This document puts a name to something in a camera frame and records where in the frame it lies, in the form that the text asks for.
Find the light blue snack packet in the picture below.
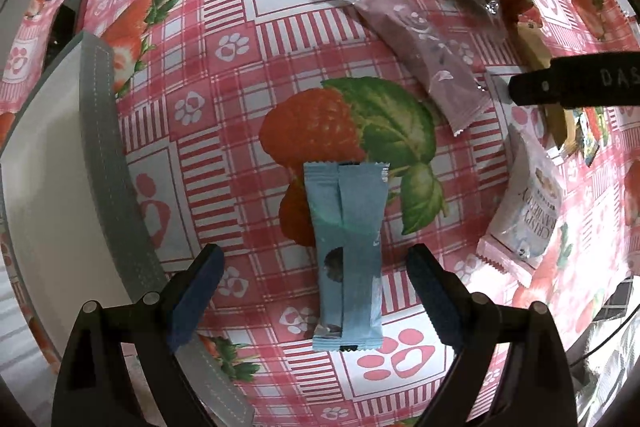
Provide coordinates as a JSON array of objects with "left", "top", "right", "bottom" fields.
[{"left": 303, "top": 160, "right": 391, "bottom": 353}]

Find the colourful small snack packet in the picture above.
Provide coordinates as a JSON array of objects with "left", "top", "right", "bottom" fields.
[{"left": 577, "top": 107, "right": 610, "bottom": 166}]

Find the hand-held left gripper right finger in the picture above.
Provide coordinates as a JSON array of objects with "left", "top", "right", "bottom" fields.
[{"left": 406, "top": 243, "right": 578, "bottom": 427}]

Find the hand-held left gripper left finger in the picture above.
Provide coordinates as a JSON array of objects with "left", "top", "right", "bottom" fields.
[{"left": 51, "top": 243, "right": 226, "bottom": 427}]

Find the strawberry printed tablecloth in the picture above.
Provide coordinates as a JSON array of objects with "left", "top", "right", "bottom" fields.
[{"left": 0, "top": 0, "right": 640, "bottom": 427}]

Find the grey storage box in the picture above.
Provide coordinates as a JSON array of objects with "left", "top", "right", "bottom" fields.
[{"left": 0, "top": 31, "right": 256, "bottom": 427}]

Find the long mauve snack packet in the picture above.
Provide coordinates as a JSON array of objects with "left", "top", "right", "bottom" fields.
[{"left": 345, "top": 0, "right": 494, "bottom": 136}]

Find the beige snack packet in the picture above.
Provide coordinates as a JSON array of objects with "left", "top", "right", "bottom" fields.
[{"left": 515, "top": 23, "right": 581, "bottom": 158}]

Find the white pink snack packet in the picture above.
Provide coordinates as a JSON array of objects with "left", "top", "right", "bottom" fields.
[{"left": 476, "top": 124, "right": 565, "bottom": 288}]

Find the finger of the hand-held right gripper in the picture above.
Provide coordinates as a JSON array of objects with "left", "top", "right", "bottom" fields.
[{"left": 507, "top": 52, "right": 640, "bottom": 108}]

